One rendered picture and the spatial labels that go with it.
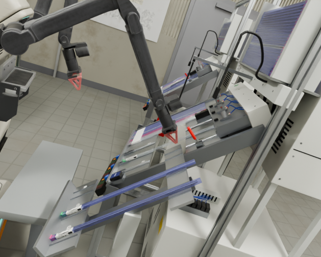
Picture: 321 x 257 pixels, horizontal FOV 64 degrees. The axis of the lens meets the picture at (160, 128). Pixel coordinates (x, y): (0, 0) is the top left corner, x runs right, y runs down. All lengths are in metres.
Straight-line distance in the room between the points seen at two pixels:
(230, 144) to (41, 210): 0.82
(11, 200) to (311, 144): 1.21
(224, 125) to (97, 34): 3.94
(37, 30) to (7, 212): 0.69
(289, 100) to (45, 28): 0.86
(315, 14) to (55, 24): 0.84
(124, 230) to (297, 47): 0.86
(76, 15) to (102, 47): 3.86
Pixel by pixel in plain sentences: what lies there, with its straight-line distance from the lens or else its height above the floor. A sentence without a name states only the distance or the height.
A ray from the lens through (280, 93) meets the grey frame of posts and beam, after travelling 1.00.
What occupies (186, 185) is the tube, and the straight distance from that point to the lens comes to 0.76.
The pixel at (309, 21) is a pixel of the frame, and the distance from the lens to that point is 1.02.
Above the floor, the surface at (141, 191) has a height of 0.01.
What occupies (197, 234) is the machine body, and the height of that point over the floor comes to 0.62.
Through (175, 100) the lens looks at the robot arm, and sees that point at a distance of 1.19.
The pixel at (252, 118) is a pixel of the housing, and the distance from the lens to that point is 1.06.
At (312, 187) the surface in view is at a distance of 1.25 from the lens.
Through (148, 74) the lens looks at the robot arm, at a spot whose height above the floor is 1.23.
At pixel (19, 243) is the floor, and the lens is 1.89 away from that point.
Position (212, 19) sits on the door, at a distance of 4.89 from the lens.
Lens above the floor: 1.43
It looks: 21 degrees down
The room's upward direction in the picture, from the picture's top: 20 degrees clockwise
